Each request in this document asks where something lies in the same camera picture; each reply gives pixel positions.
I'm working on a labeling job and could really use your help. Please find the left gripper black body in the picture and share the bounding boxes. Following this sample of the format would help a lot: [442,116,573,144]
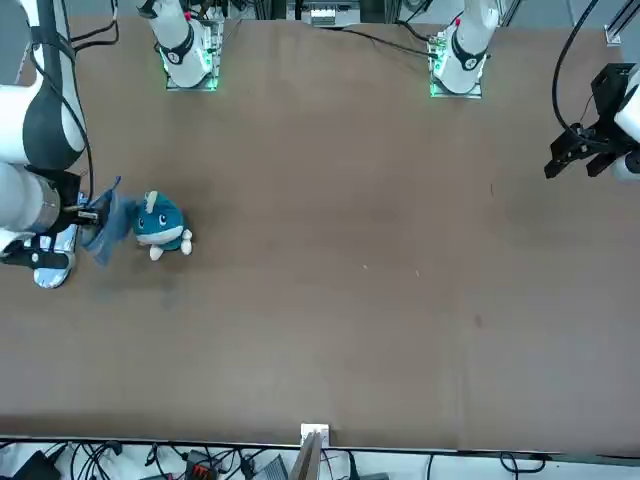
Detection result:
[579,62,640,152]

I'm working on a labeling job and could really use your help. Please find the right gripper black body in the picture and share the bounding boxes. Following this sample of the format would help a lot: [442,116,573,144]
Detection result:
[57,170,85,232]

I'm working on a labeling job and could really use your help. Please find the small blue plush doll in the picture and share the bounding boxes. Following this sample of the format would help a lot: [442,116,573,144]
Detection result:
[132,189,195,261]

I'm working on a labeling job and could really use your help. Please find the black power adapter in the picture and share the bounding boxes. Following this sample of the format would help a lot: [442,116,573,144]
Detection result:
[10,449,62,480]

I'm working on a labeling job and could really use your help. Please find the black hub with red ports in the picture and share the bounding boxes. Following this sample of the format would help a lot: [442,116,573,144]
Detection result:
[183,449,222,480]

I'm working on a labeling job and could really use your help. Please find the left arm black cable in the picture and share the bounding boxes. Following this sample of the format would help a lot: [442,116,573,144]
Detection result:
[551,0,601,147]

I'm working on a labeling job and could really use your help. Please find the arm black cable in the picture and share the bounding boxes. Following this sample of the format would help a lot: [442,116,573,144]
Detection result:
[551,0,601,147]
[27,0,121,211]

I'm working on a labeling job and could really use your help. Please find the aluminium frame bracket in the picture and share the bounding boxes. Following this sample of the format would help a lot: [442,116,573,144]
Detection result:
[603,0,625,46]

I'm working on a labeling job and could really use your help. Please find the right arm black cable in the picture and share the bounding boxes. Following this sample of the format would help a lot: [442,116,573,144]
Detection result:
[27,0,121,211]

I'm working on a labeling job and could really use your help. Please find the black cable across table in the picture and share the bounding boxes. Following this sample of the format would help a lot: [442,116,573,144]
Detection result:
[319,22,434,56]

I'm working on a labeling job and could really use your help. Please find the white post bracket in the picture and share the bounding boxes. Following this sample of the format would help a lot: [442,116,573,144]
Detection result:
[299,423,331,447]

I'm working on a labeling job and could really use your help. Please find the aluminium camera post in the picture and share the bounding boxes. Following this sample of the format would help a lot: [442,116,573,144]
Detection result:
[292,430,324,480]

